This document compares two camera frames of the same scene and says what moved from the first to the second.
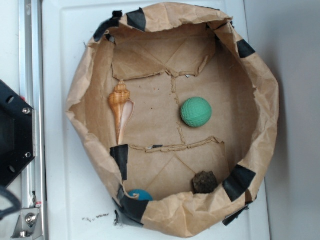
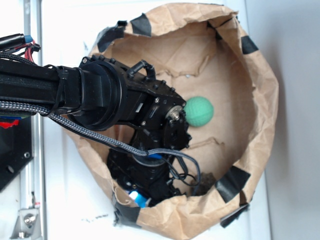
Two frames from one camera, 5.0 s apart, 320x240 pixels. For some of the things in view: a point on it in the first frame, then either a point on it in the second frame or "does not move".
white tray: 78,203 → 256,13
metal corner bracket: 28,225 does not move
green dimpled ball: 196,112 does not move
